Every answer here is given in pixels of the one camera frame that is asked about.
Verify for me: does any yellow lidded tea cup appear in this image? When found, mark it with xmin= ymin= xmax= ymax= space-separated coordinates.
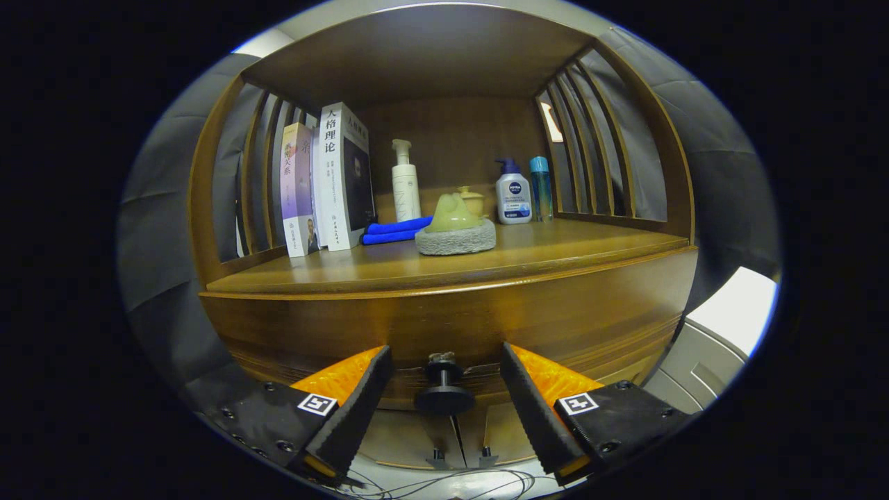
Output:
xmin=456 ymin=185 xmax=487 ymax=218

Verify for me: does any white pump bottle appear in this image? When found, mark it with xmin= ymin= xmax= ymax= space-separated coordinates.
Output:
xmin=391 ymin=139 xmax=422 ymax=223

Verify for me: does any wooden drawer with black knob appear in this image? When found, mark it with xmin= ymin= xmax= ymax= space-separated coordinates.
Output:
xmin=200 ymin=247 xmax=699 ymax=417

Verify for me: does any thick white book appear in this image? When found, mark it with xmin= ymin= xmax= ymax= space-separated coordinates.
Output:
xmin=316 ymin=101 xmax=376 ymax=252

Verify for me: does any white topped grey unit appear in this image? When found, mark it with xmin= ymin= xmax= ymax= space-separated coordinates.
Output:
xmin=642 ymin=267 xmax=780 ymax=415

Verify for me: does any black backdrop cloth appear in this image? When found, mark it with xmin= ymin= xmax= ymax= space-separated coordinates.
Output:
xmin=115 ymin=28 xmax=782 ymax=417

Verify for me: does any white lotion bottle blue cap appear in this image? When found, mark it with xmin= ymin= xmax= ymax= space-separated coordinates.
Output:
xmin=495 ymin=158 xmax=533 ymax=225

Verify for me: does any wooden cabinet door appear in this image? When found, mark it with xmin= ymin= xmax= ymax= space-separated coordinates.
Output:
xmin=358 ymin=410 xmax=465 ymax=469
xmin=455 ymin=403 xmax=549 ymax=467

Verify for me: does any black floor cable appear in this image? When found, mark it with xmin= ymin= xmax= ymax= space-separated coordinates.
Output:
xmin=333 ymin=467 xmax=556 ymax=500

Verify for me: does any wooden countertop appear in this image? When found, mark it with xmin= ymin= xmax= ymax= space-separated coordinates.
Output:
xmin=201 ymin=217 xmax=695 ymax=299

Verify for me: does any purple book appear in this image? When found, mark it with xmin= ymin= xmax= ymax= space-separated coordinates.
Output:
xmin=280 ymin=122 xmax=322 ymax=258

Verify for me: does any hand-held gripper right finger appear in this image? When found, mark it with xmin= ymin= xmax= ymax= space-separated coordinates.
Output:
xmin=500 ymin=342 xmax=699 ymax=487

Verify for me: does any teal bottle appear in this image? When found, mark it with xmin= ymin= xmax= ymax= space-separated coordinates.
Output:
xmin=529 ymin=156 xmax=554 ymax=223

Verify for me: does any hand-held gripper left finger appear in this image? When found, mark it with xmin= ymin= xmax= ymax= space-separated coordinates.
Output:
xmin=201 ymin=345 xmax=394 ymax=487

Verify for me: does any blue folded cloth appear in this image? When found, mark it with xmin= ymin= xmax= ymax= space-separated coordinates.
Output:
xmin=361 ymin=215 xmax=435 ymax=246

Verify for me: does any wooden cabinet with slatted shelf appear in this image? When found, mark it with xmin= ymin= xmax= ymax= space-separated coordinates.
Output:
xmin=188 ymin=3 xmax=699 ymax=473

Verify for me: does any thin white book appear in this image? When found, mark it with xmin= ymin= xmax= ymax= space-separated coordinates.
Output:
xmin=309 ymin=126 xmax=326 ymax=245

